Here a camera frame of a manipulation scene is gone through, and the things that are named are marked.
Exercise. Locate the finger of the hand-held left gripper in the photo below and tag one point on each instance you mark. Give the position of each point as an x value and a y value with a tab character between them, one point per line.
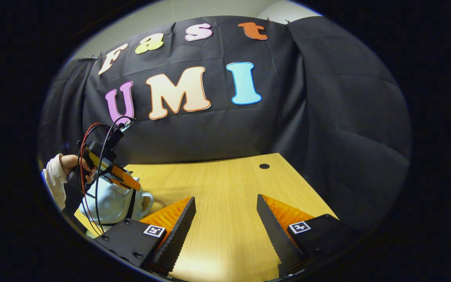
119	176
131	205

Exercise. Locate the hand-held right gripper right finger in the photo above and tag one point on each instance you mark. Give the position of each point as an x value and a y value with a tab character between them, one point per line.
276	239

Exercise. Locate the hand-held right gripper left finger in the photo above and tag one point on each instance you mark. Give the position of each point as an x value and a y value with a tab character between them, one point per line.
178	235

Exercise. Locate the light blue suitcase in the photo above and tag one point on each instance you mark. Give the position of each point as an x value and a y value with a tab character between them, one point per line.
112	203

